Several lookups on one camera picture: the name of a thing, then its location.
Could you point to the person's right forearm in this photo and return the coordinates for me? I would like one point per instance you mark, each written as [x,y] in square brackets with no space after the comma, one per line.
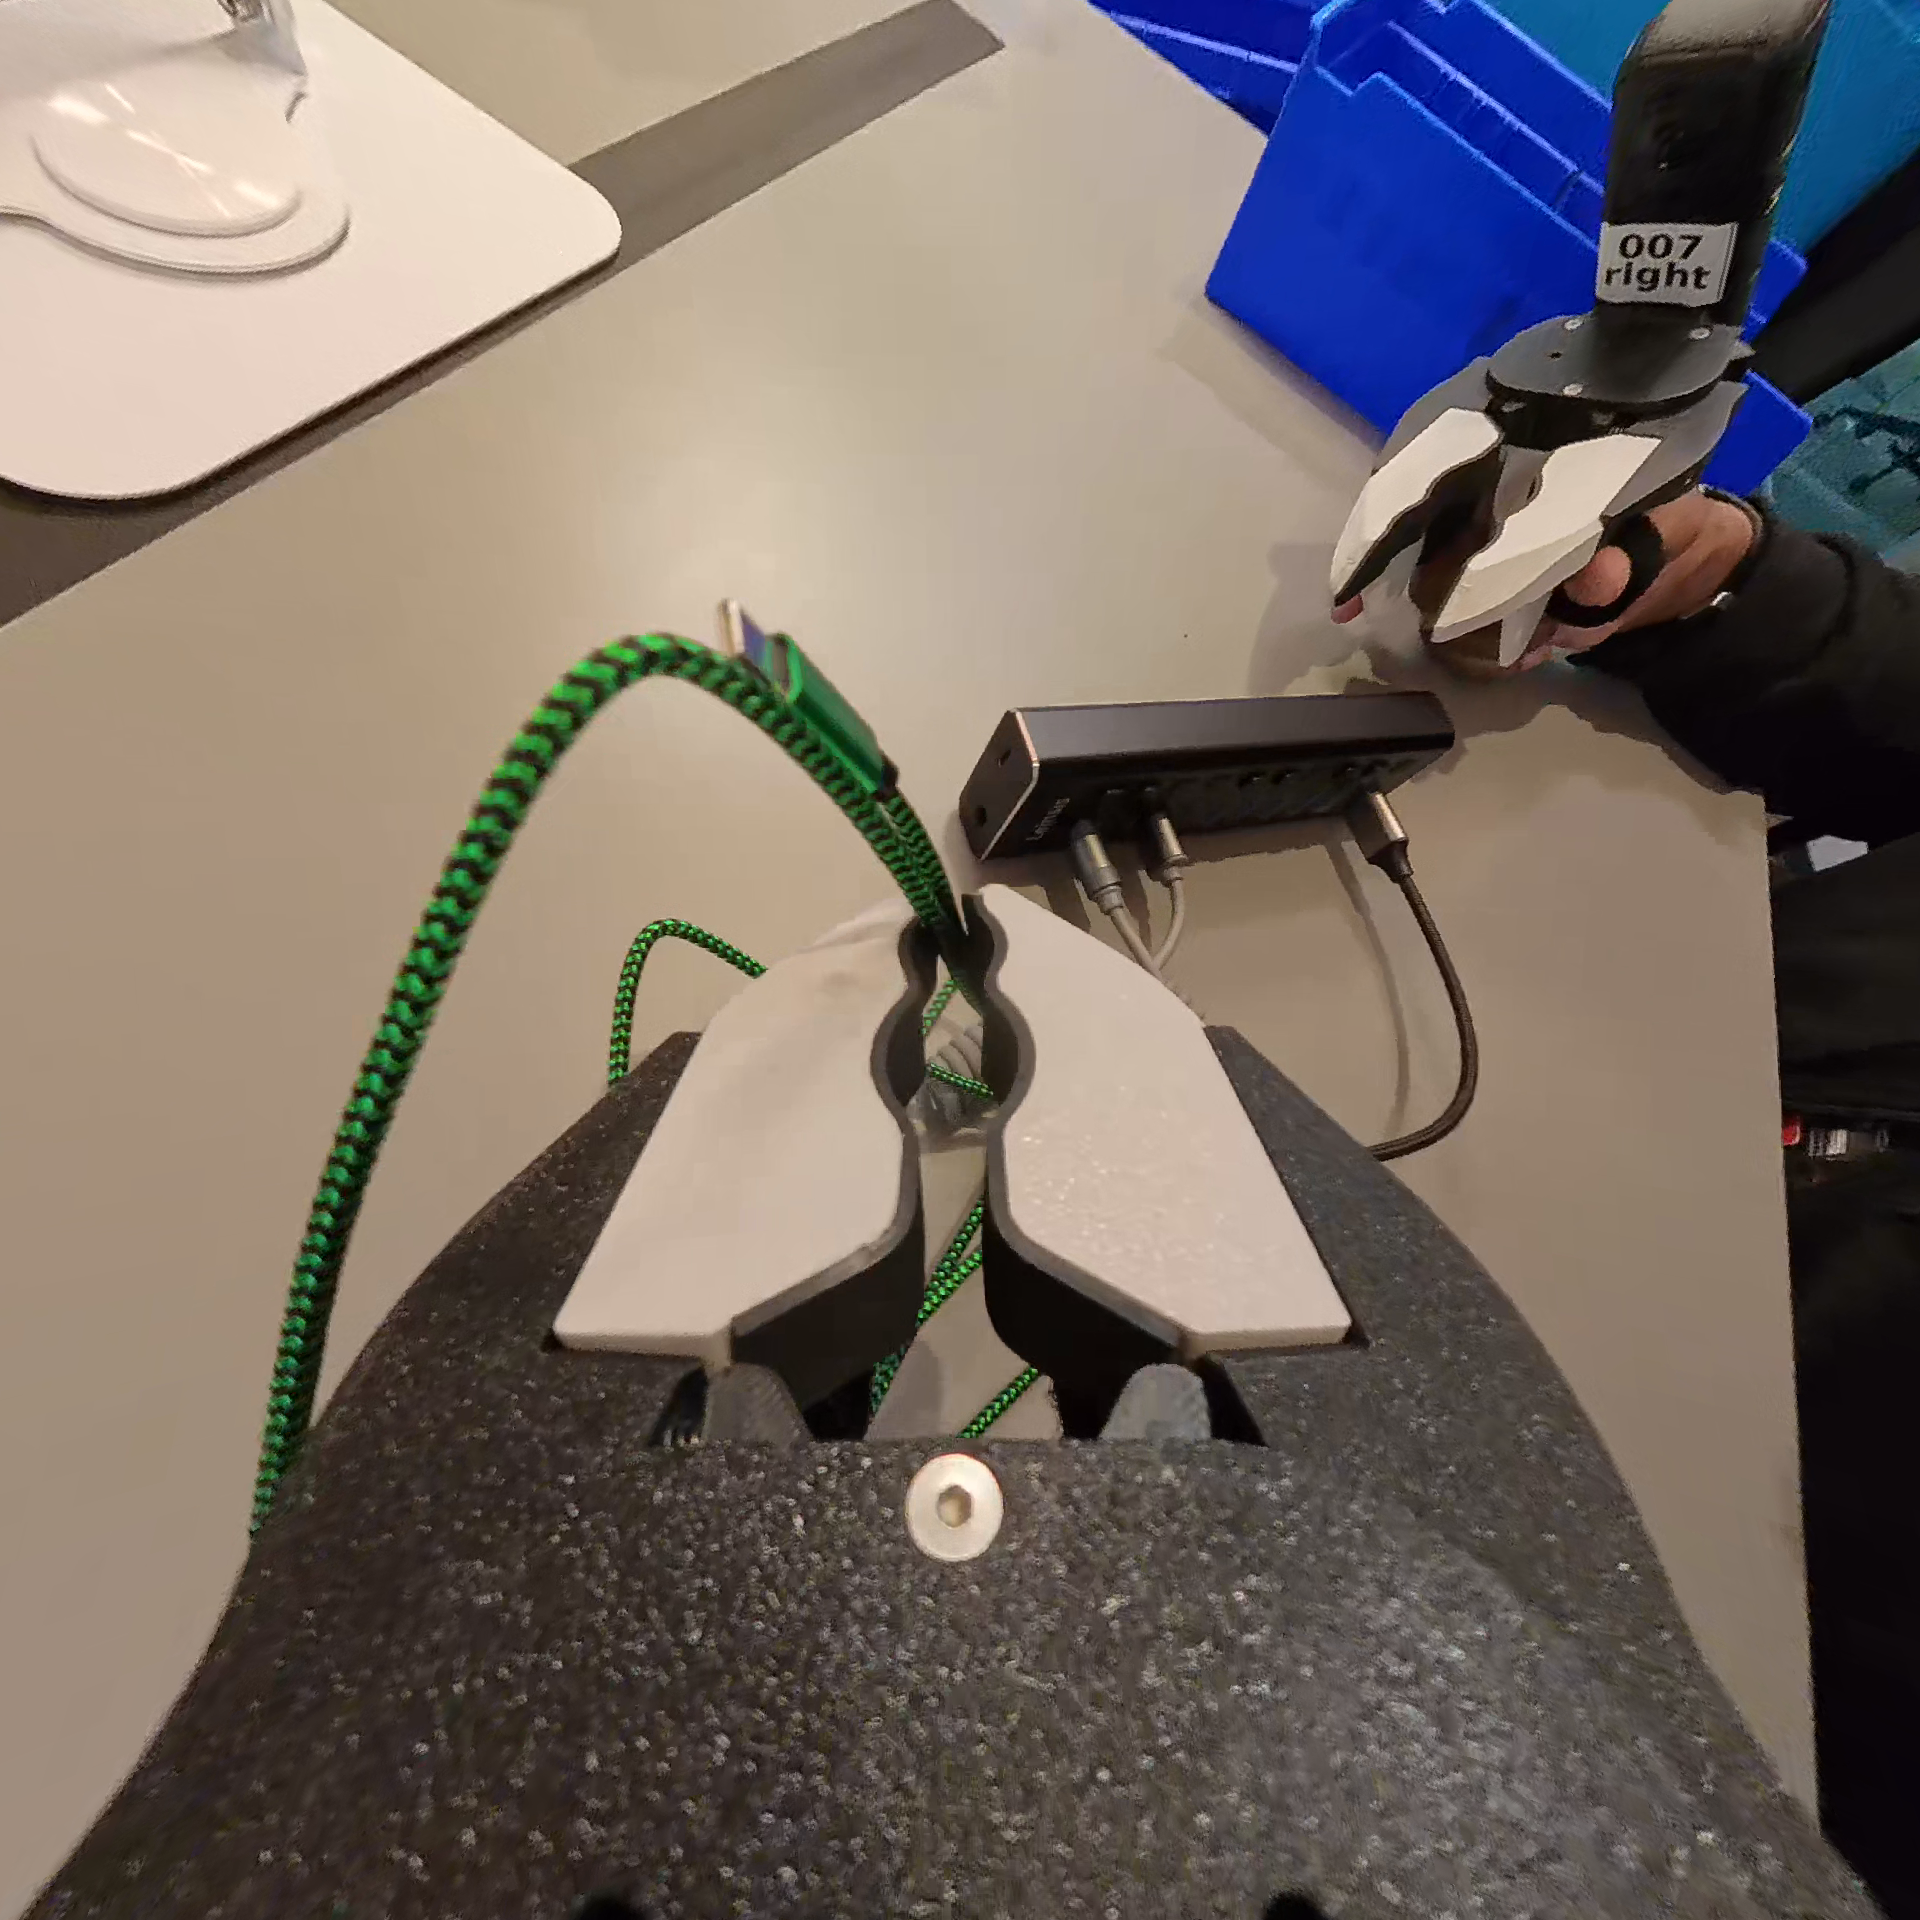
[1799,661]

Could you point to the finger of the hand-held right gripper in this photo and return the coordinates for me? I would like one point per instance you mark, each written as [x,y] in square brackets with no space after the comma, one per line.
[1559,518]
[1409,473]

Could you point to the person's right hand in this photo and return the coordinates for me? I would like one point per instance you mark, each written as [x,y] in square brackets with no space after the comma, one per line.
[1695,548]

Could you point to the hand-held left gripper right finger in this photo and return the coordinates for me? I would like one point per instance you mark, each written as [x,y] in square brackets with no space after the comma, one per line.
[1154,1187]

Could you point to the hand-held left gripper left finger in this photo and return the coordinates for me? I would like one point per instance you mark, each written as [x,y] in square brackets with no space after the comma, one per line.
[748,1187]

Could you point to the black wristwatch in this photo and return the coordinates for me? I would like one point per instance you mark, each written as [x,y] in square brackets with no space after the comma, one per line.
[1744,526]

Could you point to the black USB hub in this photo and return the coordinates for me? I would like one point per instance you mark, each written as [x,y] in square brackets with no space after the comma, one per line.
[1201,750]

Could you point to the person's black clothing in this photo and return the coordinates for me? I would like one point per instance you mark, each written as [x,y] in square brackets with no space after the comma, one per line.
[1861,1351]

